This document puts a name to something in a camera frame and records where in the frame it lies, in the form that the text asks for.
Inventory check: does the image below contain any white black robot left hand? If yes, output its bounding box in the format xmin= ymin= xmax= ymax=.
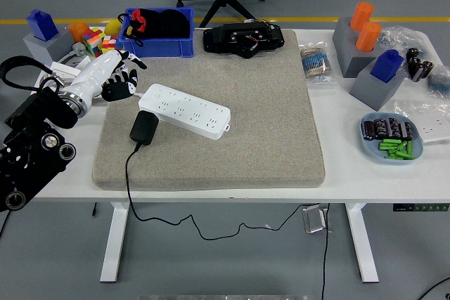
xmin=70 ymin=49 xmax=148 ymax=118

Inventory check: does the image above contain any black plug adapter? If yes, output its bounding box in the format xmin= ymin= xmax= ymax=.
xmin=129 ymin=110 xmax=160 ymax=146

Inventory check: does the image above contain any white power strip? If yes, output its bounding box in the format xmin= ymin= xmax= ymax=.
xmin=138 ymin=83 xmax=232 ymax=141

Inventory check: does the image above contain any colourful puzzle cube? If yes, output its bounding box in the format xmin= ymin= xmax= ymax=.
xmin=80 ymin=27 xmax=106 ymax=58
xmin=101 ymin=35 xmax=119 ymax=56

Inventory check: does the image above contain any orange cup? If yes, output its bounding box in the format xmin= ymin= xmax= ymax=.
xmin=66 ymin=22 xmax=91 ymax=44

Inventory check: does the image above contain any yellow ball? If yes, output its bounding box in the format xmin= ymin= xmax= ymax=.
xmin=104 ymin=20 xmax=122 ymax=37

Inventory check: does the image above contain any blue plastic bin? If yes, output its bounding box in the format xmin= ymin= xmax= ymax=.
xmin=115 ymin=6 xmax=195 ymax=59

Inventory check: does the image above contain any black pouch with red trim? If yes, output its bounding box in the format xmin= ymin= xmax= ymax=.
xmin=117 ymin=8 xmax=159 ymax=47

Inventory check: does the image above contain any blue block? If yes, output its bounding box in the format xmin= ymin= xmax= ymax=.
xmin=26 ymin=8 xmax=60 ymax=42
xmin=370 ymin=49 xmax=404 ymax=84

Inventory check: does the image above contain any black round pouch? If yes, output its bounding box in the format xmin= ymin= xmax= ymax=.
xmin=154 ymin=8 xmax=191 ymax=39

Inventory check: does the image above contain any black robot part assembly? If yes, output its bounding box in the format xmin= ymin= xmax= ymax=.
xmin=202 ymin=20 xmax=285 ymax=60

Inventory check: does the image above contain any grey-brown mat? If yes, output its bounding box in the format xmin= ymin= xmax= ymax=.
xmin=91 ymin=29 xmax=326 ymax=191

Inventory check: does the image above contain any white table leg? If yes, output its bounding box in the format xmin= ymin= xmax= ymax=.
xmin=344 ymin=202 xmax=380 ymax=283
xmin=99 ymin=202 xmax=130 ymax=283

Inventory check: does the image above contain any bag of resistors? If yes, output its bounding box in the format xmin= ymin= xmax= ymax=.
xmin=298 ymin=41 xmax=337 ymax=86

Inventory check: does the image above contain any large grey block holder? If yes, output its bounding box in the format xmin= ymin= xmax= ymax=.
xmin=332 ymin=17 xmax=384 ymax=79

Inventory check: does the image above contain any orange cylinder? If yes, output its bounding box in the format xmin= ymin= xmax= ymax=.
xmin=355 ymin=21 xmax=383 ymax=53
xmin=349 ymin=1 xmax=375 ymax=32

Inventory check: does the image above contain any black cylindrical capacitor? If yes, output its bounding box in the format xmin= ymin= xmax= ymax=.
xmin=363 ymin=120 xmax=376 ymax=142
xmin=385 ymin=117 xmax=401 ymax=138
xmin=373 ymin=118 xmax=387 ymax=139
xmin=399 ymin=121 xmax=414 ymax=141

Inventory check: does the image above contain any light blue plate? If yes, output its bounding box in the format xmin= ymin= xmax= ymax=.
xmin=359 ymin=112 xmax=424 ymax=164

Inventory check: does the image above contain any clear plastic bag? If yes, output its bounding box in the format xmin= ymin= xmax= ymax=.
xmin=378 ymin=25 xmax=439 ymax=58

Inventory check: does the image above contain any large black capacitor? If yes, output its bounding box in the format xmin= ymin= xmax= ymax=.
xmin=405 ymin=47 xmax=423 ymax=79
xmin=416 ymin=60 xmax=435 ymax=83

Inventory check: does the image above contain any bagged white socket panel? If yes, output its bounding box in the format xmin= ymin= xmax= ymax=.
xmin=393 ymin=99 xmax=450 ymax=145

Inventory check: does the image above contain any bag of blue parts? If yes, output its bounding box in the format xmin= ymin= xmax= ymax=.
xmin=425 ymin=66 xmax=450 ymax=99

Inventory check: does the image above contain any black desk control panel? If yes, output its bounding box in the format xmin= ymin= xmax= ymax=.
xmin=392 ymin=202 xmax=450 ymax=213

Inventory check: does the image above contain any white wall switch panel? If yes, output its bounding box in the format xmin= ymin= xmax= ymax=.
xmin=51 ymin=62 xmax=81 ymax=79

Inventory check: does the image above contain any grey power strip cable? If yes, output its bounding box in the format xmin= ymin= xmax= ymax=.
xmin=38 ymin=50 xmax=143 ymax=99

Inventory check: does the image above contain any thin black plug cord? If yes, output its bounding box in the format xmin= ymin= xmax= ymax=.
xmin=124 ymin=142 xmax=321 ymax=241

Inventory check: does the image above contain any metal bracket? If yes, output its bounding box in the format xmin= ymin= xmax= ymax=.
xmin=301 ymin=204 xmax=330 ymax=234

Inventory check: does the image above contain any black hanging cable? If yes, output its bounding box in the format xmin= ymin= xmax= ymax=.
xmin=320 ymin=203 xmax=333 ymax=300

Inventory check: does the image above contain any black floor cable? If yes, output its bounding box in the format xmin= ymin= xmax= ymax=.
xmin=418 ymin=276 xmax=450 ymax=300

